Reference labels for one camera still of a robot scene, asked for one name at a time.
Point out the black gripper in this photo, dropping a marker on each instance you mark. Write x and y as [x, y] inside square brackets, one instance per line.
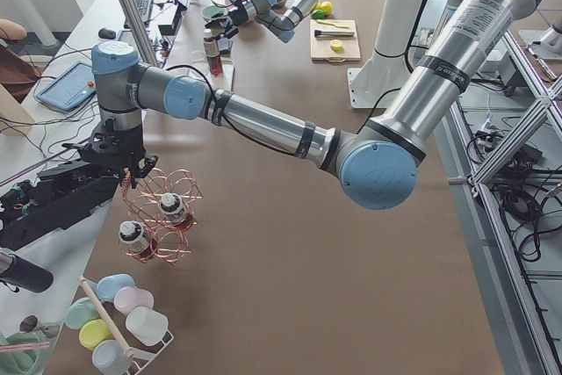
[237, 13]
[128, 152]

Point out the tea bottle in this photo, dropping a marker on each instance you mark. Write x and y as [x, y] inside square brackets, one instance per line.
[175, 211]
[136, 241]
[212, 53]

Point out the copper wire bottle basket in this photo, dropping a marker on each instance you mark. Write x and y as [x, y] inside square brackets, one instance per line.
[171, 245]

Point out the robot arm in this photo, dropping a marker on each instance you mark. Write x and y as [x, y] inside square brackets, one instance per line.
[377, 166]
[261, 11]

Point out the black foam case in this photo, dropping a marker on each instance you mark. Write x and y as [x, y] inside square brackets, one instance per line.
[62, 197]

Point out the black keyboard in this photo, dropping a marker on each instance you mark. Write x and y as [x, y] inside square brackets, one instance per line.
[144, 8]

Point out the steel muddler black tip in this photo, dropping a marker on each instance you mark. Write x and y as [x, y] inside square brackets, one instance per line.
[332, 34]

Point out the green lime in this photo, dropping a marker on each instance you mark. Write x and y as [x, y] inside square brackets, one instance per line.
[318, 14]

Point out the yellow plastic knife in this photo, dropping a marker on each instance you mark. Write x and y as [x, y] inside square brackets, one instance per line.
[332, 24]

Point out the yellow lemon upper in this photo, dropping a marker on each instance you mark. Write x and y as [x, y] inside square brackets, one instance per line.
[326, 7]

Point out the teach pendant upper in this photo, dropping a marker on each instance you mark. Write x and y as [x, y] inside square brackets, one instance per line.
[70, 90]

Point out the bamboo cutting board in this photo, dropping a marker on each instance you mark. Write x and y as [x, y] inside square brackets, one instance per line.
[320, 49]

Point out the half lemon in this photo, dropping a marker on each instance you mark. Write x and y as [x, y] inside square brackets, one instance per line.
[336, 45]

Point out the light blue cup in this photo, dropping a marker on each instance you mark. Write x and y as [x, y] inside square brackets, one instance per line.
[108, 286]

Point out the pink cup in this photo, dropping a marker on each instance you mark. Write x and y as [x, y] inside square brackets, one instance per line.
[128, 298]

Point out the green cup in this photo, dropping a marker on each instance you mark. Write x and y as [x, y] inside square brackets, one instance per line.
[80, 313]

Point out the dark thermos flask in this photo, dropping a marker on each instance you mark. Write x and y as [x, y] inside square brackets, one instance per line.
[22, 274]

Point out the white cup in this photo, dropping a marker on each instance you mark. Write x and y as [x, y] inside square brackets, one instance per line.
[147, 325]

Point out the yellow cup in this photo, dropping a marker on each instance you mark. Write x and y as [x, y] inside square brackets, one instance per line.
[92, 333]

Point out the steel jigger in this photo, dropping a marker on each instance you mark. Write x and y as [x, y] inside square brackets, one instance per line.
[32, 323]

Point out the white cup drying rack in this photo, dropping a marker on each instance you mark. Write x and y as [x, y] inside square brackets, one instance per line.
[125, 354]

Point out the small green bowl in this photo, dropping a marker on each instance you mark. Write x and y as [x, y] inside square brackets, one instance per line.
[26, 361]

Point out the aluminium frame post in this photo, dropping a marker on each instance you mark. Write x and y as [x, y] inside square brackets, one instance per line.
[138, 30]

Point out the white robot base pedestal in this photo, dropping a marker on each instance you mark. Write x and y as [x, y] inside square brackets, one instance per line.
[386, 71]

